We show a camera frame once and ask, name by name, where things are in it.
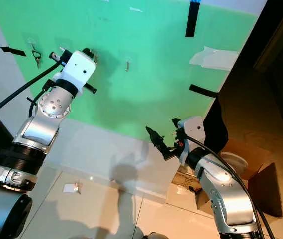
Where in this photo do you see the curved black tape strip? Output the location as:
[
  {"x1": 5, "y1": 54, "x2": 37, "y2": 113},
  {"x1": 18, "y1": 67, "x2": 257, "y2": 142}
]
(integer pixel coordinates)
[{"x1": 189, "y1": 84, "x2": 219, "y2": 98}]

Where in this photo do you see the short black tape strip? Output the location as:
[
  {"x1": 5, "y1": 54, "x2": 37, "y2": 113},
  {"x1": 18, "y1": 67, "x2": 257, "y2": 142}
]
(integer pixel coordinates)
[{"x1": 0, "y1": 46, "x2": 26, "y2": 57}]

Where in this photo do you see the white round item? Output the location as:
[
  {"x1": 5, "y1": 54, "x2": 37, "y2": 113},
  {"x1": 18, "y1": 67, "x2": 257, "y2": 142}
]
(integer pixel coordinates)
[{"x1": 220, "y1": 152, "x2": 250, "y2": 175}]

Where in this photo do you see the crumpled white paper piece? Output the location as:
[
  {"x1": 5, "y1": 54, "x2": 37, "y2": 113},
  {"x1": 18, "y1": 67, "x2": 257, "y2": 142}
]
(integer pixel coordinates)
[{"x1": 189, "y1": 46, "x2": 244, "y2": 71}]

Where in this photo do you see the grey robot foot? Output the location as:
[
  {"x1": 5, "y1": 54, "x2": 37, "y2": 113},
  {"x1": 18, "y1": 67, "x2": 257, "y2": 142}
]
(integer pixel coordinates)
[{"x1": 144, "y1": 231, "x2": 169, "y2": 239}]

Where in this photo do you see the brown cardboard box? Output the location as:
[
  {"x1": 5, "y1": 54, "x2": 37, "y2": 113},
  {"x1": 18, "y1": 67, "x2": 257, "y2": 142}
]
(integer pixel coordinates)
[{"x1": 171, "y1": 139, "x2": 283, "y2": 218}]

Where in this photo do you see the white card on floor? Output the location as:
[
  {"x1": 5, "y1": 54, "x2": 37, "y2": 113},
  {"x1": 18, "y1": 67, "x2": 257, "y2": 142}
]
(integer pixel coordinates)
[{"x1": 63, "y1": 183, "x2": 81, "y2": 194}]

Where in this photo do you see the long black tape strip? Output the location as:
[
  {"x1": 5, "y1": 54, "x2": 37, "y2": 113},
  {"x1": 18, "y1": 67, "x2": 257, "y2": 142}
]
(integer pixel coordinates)
[{"x1": 185, "y1": 0, "x2": 203, "y2": 38}]

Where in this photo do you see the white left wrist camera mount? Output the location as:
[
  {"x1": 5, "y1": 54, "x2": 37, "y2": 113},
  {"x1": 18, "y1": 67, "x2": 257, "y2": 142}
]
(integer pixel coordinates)
[{"x1": 53, "y1": 50, "x2": 97, "y2": 98}]

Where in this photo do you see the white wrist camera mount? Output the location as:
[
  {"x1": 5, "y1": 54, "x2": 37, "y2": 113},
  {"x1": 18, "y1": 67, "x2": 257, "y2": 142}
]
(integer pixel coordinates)
[
  {"x1": 176, "y1": 116, "x2": 207, "y2": 165},
  {"x1": 53, "y1": 50, "x2": 97, "y2": 98}
]

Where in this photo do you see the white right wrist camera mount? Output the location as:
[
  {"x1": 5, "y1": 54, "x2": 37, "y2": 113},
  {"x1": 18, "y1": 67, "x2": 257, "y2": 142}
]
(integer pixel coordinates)
[{"x1": 176, "y1": 116, "x2": 207, "y2": 165}]

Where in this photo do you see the clear adhesive wall hook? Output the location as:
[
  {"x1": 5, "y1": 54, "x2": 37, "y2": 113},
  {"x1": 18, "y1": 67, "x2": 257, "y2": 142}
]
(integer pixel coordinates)
[{"x1": 24, "y1": 36, "x2": 40, "y2": 50}]

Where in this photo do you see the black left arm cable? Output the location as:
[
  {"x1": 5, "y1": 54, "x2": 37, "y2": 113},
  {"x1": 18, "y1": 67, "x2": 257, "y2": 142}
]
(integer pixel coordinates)
[{"x1": 0, "y1": 62, "x2": 62, "y2": 125}]

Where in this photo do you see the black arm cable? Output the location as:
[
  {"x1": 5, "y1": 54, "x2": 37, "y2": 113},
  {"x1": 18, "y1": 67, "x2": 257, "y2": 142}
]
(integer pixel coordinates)
[
  {"x1": 0, "y1": 62, "x2": 62, "y2": 125},
  {"x1": 184, "y1": 135, "x2": 276, "y2": 239}
]

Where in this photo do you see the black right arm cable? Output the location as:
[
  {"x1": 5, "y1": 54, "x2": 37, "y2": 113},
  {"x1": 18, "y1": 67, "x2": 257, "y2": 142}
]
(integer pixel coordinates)
[{"x1": 184, "y1": 135, "x2": 276, "y2": 239}]

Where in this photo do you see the green wall sheet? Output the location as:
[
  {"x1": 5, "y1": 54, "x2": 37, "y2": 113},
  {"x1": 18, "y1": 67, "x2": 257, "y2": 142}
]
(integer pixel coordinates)
[{"x1": 0, "y1": 0, "x2": 269, "y2": 142}]

